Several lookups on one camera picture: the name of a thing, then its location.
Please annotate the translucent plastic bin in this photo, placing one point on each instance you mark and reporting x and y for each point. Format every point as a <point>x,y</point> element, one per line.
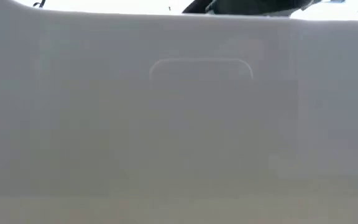
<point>179,124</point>

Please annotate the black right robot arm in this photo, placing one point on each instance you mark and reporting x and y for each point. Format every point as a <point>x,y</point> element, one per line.
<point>253,6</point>

